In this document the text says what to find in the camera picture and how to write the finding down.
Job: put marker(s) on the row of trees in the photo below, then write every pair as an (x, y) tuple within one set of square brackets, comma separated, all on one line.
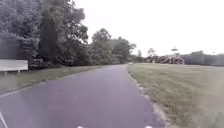
[(56, 36)]

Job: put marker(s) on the grey asphalt path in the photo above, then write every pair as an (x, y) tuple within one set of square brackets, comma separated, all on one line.
[(93, 96)]

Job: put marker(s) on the building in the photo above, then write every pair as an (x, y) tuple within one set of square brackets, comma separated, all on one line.
[(173, 59)]

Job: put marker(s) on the distant hedge line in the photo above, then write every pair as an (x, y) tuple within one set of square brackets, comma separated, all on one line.
[(203, 59)]

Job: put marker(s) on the grass verge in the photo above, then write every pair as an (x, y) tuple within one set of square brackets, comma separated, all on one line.
[(43, 76)]

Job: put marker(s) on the grass field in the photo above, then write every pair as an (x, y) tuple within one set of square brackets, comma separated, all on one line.
[(186, 86)]

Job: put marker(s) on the white sign board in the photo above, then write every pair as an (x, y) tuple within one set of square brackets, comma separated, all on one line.
[(13, 65)]

